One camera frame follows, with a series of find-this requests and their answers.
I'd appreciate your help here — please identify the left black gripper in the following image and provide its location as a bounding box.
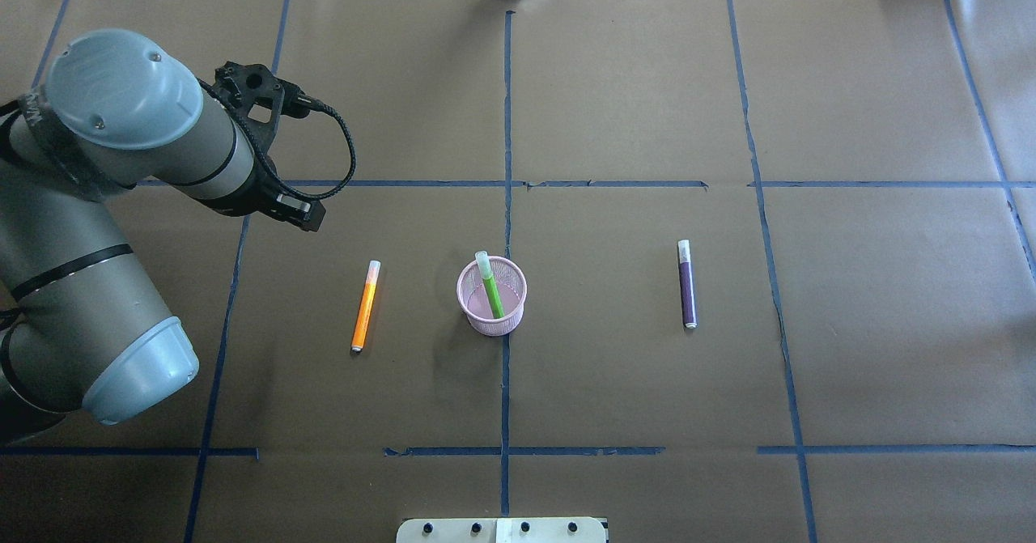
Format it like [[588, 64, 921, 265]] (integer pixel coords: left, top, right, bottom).
[[236, 173, 325, 232]]

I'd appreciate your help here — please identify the orange highlighter pen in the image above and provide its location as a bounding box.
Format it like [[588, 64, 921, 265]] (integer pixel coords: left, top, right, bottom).
[[349, 260, 381, 354]]

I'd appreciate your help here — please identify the green highlighter pen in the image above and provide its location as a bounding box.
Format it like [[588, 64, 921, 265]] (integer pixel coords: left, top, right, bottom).
[[474, 249, 506, 319]]

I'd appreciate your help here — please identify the purple highlighter pen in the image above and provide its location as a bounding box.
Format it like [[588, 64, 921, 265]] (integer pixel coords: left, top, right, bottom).
[[677, 240, 698, 328]]

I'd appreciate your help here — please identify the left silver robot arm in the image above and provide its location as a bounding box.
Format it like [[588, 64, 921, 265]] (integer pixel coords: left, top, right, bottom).
[[1, 29, 336, 444]]

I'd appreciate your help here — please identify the pink mesh pen holder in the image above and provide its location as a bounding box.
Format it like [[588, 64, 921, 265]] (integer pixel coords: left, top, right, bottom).
[[456, 251, 528, 337]]

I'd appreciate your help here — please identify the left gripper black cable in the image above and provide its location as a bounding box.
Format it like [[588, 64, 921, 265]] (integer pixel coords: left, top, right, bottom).
[[202, 82, 357, 201]]

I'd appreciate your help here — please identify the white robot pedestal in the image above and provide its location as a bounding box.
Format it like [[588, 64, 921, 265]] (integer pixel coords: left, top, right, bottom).
[[395, 516, 610, 542]]

